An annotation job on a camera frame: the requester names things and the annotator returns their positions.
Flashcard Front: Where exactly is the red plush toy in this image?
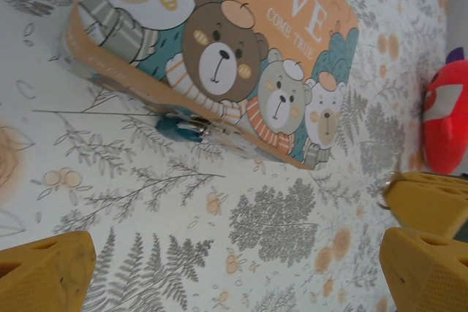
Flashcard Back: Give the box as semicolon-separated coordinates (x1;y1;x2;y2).
422;47;468;175

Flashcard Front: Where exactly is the bear print tin box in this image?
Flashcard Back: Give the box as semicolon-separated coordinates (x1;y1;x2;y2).
60;0;361;171

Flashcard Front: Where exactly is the floral tablecloth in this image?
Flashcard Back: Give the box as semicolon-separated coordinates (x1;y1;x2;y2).
0;0;468;312

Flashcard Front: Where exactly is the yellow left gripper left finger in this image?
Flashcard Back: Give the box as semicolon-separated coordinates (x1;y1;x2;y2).
0;230;97;312

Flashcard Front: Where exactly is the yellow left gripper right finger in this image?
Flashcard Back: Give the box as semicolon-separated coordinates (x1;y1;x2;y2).
379;227;468;312

